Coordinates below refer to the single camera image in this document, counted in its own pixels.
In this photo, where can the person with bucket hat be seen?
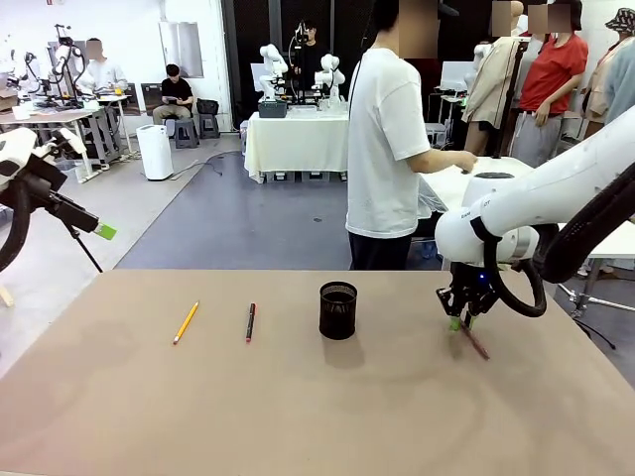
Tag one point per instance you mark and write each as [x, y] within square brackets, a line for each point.
[617, 79]

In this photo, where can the yellow pencil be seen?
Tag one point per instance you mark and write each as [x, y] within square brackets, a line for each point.
[186, 322]

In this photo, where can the person's right hand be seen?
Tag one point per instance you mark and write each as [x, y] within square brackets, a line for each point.
[466, 161]

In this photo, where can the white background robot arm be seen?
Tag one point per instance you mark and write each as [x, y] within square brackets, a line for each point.
[272, 64]
[22, 69]
[64, 59]
[330, 74]

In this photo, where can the maroon pen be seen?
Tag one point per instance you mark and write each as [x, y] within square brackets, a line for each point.
[478, 344]

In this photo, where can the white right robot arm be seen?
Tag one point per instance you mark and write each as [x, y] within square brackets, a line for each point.
[546, 188]

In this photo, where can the seated person black shirt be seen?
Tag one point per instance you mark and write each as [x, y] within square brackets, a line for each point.
[176, 94]

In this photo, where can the grey plastic stool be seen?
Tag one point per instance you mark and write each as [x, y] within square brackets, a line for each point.
[209, 128]
[186, 134]

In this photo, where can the grey wall panel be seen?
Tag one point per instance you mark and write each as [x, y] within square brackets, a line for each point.
[181, 49]

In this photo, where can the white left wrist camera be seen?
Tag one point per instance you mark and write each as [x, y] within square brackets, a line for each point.
[69, 141]

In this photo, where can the black bag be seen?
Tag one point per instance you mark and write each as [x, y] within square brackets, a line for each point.
[208, 106]

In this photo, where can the white air purifier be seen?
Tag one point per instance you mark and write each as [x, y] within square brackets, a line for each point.
[155, 154]

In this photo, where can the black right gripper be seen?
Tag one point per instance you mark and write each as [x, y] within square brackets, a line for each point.
[476, 280]

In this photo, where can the seated person white shirt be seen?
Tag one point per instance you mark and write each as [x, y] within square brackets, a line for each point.
[101, 72]

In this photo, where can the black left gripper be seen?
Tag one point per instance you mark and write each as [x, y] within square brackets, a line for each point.
[44, 176]

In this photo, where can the black marker red cap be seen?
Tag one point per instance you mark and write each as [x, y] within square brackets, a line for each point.
[250, 322]

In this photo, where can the white monitor screen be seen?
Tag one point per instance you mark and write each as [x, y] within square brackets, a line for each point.
[454, 74]

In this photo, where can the grey toolbox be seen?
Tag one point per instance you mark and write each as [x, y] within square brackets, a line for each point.
[273, 109]

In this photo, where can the person in white T-shirt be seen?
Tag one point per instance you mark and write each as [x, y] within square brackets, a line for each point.
[382, 149]

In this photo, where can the table with white cloth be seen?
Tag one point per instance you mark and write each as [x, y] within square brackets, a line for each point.
[297, 144]

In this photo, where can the grey workbench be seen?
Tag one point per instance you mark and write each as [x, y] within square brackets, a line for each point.
[94, 124]

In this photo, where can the standing person black clothes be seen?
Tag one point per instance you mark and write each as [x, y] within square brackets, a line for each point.
[310, 59]

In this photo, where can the person's right forearm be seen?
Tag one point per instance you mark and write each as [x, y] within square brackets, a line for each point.
[436, 161]

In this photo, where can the black mesh pen holder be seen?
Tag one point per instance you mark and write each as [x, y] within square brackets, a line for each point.
[338, 317]

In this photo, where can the person in red shirt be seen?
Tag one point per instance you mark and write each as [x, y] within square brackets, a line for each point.
[553, 74]

